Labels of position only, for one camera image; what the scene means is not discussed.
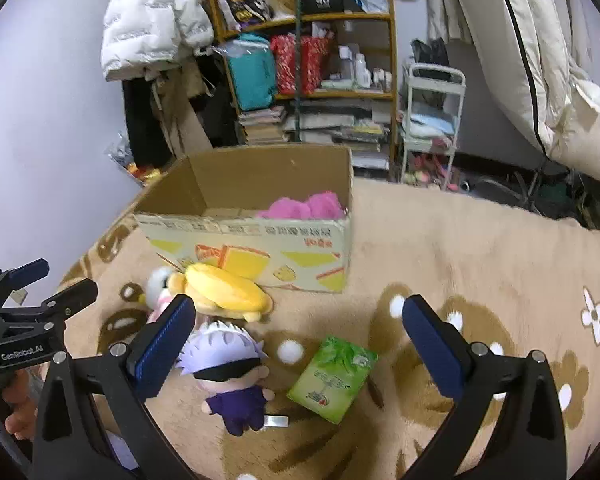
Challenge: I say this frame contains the white puffer jacket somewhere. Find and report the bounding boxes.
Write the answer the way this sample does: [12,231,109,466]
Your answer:
[101,0,215,81]

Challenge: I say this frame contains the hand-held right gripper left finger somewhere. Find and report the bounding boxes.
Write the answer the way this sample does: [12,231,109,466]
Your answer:
[32,294,197,480]

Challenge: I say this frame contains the black bag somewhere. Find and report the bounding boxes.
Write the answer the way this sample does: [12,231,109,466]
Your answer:
[411,38,451,68]

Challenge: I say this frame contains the person's left hand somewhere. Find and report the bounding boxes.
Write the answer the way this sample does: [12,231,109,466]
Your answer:
[0,372,46,441]

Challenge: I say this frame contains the beige flower-print fluffy blanket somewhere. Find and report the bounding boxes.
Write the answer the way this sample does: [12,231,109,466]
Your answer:
[55,177,600,480]

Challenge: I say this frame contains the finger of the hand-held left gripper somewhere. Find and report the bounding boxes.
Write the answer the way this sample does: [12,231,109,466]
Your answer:
[0,258,50,308]
[0,278,99,333]

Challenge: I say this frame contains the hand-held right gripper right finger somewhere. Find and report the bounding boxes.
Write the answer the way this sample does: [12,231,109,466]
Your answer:
[401,294,568,480]

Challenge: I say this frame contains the green tissue pack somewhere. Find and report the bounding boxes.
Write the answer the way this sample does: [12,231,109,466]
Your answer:
[286,336,379,426]

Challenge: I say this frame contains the large stack of books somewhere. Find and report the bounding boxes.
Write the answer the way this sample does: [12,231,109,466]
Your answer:
[285,100,393,168]

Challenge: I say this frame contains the black hanging clothes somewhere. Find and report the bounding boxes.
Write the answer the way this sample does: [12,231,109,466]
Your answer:
[122,55,238,171]

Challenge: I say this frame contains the white metal cart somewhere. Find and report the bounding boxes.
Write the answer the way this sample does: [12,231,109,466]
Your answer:
[399,64,467,188]

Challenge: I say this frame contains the white cat plush toy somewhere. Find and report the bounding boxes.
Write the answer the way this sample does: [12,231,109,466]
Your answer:
[139,267,183,323]

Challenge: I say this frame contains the row of white bottles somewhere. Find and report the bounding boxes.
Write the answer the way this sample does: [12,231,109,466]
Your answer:
[322,45,393,93]

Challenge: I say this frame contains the yellow plush toy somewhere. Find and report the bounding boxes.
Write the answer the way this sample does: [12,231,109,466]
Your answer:
[169,262,275,323]

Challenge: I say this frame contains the white duvet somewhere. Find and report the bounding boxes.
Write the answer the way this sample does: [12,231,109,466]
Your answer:
[440,0,600,176]

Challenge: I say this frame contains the wooden shelf unit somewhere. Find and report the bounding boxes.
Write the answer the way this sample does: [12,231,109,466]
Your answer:
[207,0,398,181]

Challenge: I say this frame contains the pile of colourful packets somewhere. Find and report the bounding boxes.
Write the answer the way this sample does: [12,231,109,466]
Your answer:
[107,132,166,186]

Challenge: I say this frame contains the red patterned gift bag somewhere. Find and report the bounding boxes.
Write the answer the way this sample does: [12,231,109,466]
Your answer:
[270,35,331,96]

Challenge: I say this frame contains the white-haired blindfolded plush doll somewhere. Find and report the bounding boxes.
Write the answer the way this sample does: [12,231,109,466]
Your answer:
[176,321,276,437]

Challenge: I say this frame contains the pink plush toy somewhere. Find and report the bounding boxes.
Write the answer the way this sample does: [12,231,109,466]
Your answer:
[256,190,348,221]

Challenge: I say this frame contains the small stack of books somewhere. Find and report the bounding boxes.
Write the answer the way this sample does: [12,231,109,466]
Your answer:
[237,107,288,146]

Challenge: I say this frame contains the teal bag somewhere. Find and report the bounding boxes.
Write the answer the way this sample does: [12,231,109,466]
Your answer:
[227,34,277,112]

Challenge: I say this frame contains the printed cardboard box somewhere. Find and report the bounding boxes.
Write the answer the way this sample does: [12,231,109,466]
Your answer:
[132,145,355,295]

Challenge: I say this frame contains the green pole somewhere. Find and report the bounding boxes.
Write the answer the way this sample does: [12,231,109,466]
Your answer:
[294,0,304,143]

